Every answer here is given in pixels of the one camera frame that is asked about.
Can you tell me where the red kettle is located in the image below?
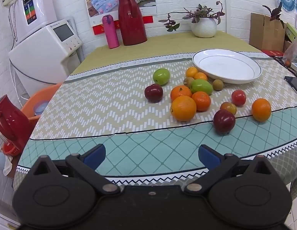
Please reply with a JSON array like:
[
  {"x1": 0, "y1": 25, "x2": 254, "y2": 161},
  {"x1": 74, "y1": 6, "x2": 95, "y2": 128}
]
[{"x1": 0, "y1": 94, "x2": 31, "y2": 157}]

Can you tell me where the reddish orange tangerine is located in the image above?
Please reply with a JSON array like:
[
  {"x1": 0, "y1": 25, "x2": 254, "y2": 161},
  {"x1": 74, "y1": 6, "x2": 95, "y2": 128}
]
[{"x1": 192, "y1": 91, "x2": 212, "y2": 112}]

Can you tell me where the medium orange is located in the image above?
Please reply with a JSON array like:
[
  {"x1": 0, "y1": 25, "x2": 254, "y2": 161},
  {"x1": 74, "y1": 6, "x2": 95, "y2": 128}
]
[{"x1": 251, "y1": 98, "x2": 272, "y2": 122}]

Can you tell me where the red and yellow plum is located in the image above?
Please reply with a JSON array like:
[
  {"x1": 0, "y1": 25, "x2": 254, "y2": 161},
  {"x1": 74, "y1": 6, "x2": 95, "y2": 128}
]
[{"x1": 220, "y1": 102, "x2": 237, "y2": 115}]

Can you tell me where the white plate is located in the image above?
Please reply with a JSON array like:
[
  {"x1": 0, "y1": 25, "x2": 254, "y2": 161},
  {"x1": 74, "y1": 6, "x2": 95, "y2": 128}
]
[{"x1": 192, "y1": 49, "x2": 262, "y2": 85}]

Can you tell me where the red thermos jug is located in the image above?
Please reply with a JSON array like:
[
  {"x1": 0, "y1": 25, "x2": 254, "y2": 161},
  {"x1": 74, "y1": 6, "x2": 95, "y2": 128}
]
[{"x1": 118, "y1": 0, "x2": 148, "y2": 46}]

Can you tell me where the purple leaf plant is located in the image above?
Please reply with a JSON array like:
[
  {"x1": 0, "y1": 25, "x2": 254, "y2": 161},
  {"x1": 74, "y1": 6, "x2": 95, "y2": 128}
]
[{"x1": 262, "y1": 1, "x2": 287, "y2": 29}]

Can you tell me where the pink bottle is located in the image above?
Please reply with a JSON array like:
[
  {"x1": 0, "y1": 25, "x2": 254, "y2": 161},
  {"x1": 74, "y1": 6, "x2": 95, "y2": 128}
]
[{"x1": 102, "y1": 15, "x2": 120, "y2": 49}]

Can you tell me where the large orange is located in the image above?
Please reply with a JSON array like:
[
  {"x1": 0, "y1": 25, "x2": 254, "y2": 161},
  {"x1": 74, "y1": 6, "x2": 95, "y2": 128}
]
[{"x1": 170, "y1": 95, "x2": 197, "y2": 122}]

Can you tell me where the oval green mango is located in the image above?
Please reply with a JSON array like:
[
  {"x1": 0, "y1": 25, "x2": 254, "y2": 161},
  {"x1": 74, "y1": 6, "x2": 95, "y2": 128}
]
[{"x1": 190, "y1": 79, "x2": 214, "y2": 96}]

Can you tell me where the white potted plant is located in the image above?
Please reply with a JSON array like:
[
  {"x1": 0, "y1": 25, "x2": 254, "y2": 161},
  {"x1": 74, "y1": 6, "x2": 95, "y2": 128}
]
[{"x1": 158, "y1": 1, "x2": 226, "y2": 38}]

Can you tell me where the round green apple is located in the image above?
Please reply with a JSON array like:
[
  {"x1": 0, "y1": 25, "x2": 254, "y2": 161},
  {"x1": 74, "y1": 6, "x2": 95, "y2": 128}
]
[{"x1": 153, "y1": 68, "x2": 170, "y2": 86}]

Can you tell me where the green box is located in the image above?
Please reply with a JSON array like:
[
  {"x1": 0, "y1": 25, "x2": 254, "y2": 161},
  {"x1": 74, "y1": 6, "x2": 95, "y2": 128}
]
[{"x1": 284, "y1": 23, "x2": 297, "y2": 41}]

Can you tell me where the red envelope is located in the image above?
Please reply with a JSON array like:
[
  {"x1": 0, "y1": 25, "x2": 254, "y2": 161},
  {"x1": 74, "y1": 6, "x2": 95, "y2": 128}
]
[{"x1": 262, "y1": 49, "x2": 284, "y2": 57}]

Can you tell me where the cardboard box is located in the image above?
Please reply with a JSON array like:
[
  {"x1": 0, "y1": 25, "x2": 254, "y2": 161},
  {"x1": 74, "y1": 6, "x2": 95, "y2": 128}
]
[{"x1": 249, "y1": 13, "x2": 287, "y2": 51}]

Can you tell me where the wall poster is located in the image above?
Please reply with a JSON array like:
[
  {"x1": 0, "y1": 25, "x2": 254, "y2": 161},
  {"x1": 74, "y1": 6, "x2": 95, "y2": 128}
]
[{"x1": 82, "y1": 0, "x2": 158, "y2": 35}]

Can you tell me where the light blue bowl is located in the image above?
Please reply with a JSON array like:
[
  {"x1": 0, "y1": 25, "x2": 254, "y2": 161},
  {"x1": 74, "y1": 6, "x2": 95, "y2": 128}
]
[{"x1": 34, "y1": 100, "x2": 50, "y2": 116}]

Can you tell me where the white appliance with screen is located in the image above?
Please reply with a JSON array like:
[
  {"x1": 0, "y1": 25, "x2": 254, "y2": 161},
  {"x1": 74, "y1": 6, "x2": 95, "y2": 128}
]
[{"x1": 9, "y1": 17, "x2": 83, "y2": 93}]

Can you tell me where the tangerine with green stem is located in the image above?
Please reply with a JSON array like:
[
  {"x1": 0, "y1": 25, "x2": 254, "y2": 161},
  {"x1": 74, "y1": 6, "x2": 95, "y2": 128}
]
[{"x1": 170, "y1": 85, "x2": 192, "y2": 102}]

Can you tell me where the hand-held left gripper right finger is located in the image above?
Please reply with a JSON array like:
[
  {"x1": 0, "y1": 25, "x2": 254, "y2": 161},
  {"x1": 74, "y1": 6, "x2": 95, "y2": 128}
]
[{"x1": 184, "y1": 145, "x2": 275, "y2": 195}]

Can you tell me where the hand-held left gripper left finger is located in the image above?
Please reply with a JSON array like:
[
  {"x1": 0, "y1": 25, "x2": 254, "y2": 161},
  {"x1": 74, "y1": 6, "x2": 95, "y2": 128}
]
[{"x1": 29, "y1": 144, "x2": 120, "y2": 195}]

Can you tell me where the dark red apple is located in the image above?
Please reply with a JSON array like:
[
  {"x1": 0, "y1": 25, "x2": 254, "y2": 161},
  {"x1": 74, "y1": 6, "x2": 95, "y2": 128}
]
[
  {"x1": 213, "y1": 109, "x2": 236, "y2": 134},
  {"x1": 144, "y1": 84, "x2": 164, "y2": 103}
]

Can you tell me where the white water purifier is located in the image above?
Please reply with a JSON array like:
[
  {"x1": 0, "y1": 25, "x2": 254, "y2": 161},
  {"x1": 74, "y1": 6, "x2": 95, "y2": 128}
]
[{"x1": 15, "y1": 0, "x2": 57, "y2": 42}]

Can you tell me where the metal hose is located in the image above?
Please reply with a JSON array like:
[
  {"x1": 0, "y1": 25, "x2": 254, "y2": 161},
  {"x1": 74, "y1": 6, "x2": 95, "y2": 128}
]
[{"x1": 8, "y1": 3, "x2": 19, "y2": 42}]

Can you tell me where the black phone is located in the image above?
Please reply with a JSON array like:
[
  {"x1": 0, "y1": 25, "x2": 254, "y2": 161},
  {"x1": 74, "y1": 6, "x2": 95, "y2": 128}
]
[{"x1": 284, "y1": 76, "x2": 297, "y2": 98}]

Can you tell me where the clear plastic bag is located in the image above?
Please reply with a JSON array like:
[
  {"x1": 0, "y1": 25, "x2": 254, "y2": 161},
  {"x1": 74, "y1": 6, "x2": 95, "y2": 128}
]
[{"x1": 282, "y1": 38, "x2": 297, "y2": 67}]

